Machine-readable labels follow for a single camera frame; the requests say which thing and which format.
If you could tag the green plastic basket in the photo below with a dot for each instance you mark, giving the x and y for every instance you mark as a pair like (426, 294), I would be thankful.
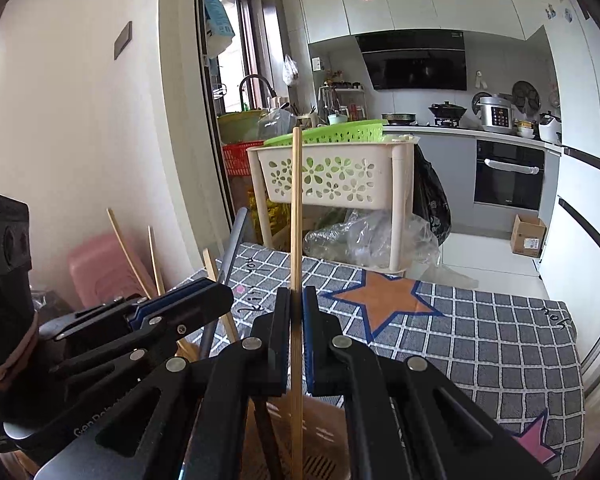
(340, 132)

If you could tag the cluster of fridge magnets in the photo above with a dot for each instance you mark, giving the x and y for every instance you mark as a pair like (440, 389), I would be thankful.
(560, 7)

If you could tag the blue printed bag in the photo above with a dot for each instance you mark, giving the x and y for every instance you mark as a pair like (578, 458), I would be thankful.
(219, 15)

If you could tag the black built-in oven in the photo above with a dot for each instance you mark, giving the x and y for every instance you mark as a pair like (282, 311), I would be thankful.
(510, 180)

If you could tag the curved kitchen faucet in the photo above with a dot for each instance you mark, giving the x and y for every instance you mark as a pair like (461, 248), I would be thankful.
(252, 80)

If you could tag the black trash bag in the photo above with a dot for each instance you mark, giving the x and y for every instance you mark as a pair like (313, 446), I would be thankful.
(430, 200)

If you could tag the white rice cooker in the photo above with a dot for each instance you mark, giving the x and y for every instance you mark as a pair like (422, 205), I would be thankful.
(550, 129)

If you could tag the black wok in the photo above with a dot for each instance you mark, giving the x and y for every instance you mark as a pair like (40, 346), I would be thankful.
(447, 110)

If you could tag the white spice rack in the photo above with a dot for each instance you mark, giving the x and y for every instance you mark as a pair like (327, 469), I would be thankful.
(342, 100)

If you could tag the crumpled clear plastic bag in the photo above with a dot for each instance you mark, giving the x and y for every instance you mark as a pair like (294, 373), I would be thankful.
(370, 240)

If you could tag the hanging clear plastic bag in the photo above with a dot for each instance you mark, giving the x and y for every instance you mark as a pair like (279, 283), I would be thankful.
(290, 71)

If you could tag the yellow green basin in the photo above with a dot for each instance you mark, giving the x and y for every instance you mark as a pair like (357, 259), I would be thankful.
(240, 127)

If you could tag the frying pan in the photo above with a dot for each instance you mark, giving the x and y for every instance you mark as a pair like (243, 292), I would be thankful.
(399, 118)

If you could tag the white refrigerator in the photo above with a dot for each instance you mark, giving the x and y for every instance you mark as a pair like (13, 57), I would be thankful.
(585, 110)

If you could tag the cardboard box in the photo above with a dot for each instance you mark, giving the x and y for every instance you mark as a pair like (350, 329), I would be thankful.
(527, 237)

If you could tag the white bowl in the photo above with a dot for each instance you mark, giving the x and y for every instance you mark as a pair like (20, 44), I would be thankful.
(525, 130)

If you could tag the pink plastic stool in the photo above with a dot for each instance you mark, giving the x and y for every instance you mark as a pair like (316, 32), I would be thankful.
(100, 270)

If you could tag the red plastic crate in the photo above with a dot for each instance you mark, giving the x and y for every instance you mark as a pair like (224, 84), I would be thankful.
(237, 159)

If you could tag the single bamboo chopstick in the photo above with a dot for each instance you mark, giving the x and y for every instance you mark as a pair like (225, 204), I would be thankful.
(296, 210)

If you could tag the silver pressure cooker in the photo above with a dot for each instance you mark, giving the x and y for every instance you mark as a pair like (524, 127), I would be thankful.
(495, 115)

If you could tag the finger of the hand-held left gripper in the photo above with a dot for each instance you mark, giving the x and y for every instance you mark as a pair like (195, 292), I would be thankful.
(175, 296)
(200, 310)

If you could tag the black range hood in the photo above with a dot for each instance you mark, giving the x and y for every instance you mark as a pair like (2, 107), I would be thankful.
(415, 62)

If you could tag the yellow printed bag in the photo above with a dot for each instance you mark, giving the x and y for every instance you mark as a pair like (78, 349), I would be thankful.
(267, 215)

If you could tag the grey wall switch panel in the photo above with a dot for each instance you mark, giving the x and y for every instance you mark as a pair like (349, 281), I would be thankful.
(123, 40)

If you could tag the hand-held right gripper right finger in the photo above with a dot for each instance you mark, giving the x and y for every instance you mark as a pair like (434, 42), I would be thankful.
(310, 320)

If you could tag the beige cutlery holder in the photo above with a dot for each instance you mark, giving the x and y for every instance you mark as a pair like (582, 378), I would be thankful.
(320, 425)

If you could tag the beige flower cutout storage rack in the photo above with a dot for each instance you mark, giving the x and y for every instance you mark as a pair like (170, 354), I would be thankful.
(330, 172)

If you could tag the grey checked star tablecloth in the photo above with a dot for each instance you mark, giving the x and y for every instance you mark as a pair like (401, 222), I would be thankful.
(480, 340)

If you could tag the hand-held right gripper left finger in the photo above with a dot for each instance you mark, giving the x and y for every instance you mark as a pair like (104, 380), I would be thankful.
(285, 310)

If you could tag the set of bamboo chopsticks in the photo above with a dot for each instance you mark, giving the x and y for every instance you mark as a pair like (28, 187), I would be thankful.
(132, 255)

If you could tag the grey base cabinets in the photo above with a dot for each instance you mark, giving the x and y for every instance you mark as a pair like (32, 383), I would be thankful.
(455, 180)

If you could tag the white wall cabinets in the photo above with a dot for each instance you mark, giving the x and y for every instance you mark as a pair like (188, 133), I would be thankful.
(405, 10)

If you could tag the black crinkled bag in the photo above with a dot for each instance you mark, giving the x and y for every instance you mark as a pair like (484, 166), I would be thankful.
(50, 305)

